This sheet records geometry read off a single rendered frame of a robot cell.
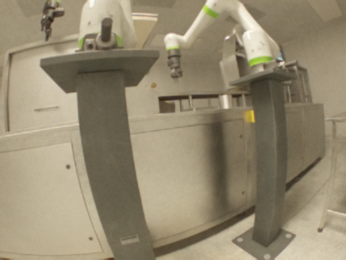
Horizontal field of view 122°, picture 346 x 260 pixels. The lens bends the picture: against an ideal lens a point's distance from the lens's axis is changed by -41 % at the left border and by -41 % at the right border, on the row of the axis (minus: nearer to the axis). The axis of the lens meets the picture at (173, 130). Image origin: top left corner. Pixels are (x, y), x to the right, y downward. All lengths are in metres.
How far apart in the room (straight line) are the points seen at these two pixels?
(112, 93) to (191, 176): 0.59
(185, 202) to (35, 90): 1.03
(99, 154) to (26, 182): 0.55
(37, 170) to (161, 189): 0.59
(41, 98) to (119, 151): 0.71
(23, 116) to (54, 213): 0.56
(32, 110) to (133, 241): 0.84
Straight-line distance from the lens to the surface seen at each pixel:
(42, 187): 0.83
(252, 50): 0.82
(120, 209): 0.43
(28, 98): 1.05
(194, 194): 0.88
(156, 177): 0.77
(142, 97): 1.00
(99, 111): 0.38
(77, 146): 0.73
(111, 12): 0.50
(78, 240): 0.92
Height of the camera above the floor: 0.76
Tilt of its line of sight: 3 degrees down
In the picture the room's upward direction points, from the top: 7 degrees counter-clockwise
